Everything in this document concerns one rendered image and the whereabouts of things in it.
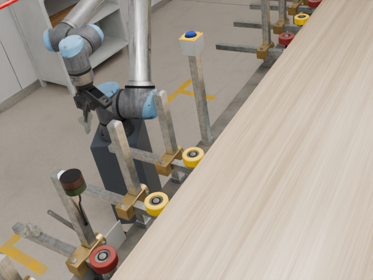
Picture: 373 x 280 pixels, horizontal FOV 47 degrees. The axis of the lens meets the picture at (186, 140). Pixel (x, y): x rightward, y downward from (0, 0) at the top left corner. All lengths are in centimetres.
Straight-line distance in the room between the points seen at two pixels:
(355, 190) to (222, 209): 41
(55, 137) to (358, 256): 277
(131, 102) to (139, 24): 37
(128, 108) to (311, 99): 86
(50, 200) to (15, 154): 71
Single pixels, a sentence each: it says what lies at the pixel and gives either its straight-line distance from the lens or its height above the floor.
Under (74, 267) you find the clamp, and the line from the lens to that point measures 137.
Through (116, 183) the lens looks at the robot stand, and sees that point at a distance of 240.
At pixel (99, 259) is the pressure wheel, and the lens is 131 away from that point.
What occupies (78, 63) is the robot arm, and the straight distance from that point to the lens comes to 161.
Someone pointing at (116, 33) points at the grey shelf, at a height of 19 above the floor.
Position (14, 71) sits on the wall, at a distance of 424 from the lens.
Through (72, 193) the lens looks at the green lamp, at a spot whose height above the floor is 114.
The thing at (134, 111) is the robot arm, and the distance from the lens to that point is 209.
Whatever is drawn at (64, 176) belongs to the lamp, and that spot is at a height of 117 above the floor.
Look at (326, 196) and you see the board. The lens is 138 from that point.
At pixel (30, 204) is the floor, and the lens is 304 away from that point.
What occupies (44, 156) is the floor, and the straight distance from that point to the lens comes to 342.
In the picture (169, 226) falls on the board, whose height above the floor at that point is 90.
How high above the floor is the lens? 188
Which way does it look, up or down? 37 degrees down
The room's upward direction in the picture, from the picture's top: 11 degrees counter-clockwise
